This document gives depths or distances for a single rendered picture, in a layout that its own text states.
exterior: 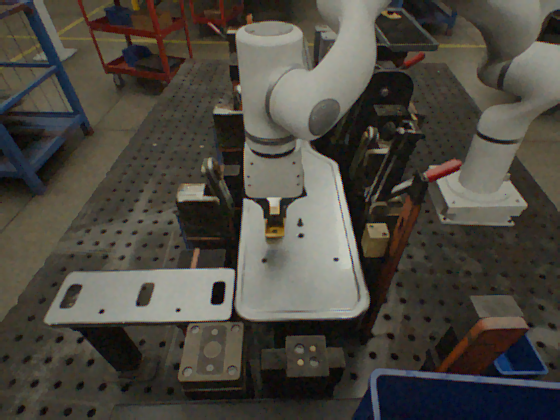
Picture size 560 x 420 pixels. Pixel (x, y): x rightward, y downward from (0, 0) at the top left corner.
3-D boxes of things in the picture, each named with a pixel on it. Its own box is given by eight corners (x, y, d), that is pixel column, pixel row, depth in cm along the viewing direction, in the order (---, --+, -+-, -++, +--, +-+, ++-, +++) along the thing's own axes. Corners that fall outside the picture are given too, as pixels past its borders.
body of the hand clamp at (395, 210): (343, 292, 90) (366, 194, 65) (368, 291, 90) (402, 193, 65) (347, 312, 85) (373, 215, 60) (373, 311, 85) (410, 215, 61)
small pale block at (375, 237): (339, 324, 83) (365, 223, 57) (353, 323, 83) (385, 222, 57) (342, 337, 81) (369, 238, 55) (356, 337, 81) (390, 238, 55)
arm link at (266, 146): (300, 111, 53) (300, 128, 55) (245, 112, 53) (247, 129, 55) (304, 139, 47) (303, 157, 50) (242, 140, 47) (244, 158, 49)
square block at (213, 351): (221, 402, 70) (186, 320, 45) (259, 402, 71) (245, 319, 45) (216, 448, 65) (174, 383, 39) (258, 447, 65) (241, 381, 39)
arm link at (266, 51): (314, 130, 49) (278, 106, 54) (321, 31, 40) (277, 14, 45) (267, 149, 46) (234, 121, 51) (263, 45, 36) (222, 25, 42)
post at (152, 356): (113, 353, 78) (52, 283, 57) (160, 352, 78) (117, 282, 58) (103, 382, 73) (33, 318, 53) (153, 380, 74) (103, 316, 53)
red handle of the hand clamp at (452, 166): (367, 191, 63) (454, 151, 57) (372, 198, 64) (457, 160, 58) (372, 206, 60) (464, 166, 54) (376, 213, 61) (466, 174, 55)
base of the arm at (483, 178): (500, 168, 114) (524, 118, 102) (520, 204, 101) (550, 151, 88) (441, 167, 117) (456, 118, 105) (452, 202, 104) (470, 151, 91)
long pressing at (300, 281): (258, 37, 150) (258, 34, 148) (308, 37, 150) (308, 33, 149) (231, 324, 52) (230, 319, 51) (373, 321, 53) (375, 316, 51)
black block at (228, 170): (220, 238, 104) (204, 161, 83) (254, 237, 104) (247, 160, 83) (217, 258, 98) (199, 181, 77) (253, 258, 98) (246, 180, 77)
